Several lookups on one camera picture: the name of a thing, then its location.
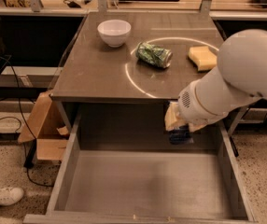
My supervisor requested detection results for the dark blue rxbar wrapper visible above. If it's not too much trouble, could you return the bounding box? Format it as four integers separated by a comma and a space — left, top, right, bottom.
169, 125, 192, 145

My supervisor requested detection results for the white ceramic bowl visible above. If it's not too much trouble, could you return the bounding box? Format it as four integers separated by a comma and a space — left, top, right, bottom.
97, 20, 132, 48

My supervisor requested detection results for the brown cardboard box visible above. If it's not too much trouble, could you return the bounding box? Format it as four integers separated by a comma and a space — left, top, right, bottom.
18, 91, 69, 161

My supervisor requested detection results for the grey counter cabinet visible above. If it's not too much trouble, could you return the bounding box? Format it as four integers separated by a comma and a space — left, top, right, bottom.
50, 10, 259, 135

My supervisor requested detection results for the white sneaker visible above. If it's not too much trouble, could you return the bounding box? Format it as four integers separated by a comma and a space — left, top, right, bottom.
0, 187, 24, 206

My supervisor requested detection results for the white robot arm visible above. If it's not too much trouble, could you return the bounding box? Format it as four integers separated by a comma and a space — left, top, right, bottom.
164, 29, 267, 132

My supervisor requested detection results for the black floor cable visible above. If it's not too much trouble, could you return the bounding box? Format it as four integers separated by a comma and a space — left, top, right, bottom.
0, 3, 55, 188

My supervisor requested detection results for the grey open drawer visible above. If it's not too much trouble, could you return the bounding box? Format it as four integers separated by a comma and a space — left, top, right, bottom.
23, 104, 257, 224

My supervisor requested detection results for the crushed green soda can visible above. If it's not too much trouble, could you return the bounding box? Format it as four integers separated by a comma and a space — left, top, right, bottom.
135, 42, 173, 69

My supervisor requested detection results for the yellow sponge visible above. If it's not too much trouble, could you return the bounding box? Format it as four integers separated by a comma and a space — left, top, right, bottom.
188, 46, 217, 72

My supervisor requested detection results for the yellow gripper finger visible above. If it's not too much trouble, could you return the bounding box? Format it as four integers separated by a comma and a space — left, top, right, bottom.
164, 102, 187, 132
189, 123, 205, 133

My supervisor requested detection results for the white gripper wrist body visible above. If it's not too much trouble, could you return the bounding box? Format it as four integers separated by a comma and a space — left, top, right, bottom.
178, 80, 228, 125

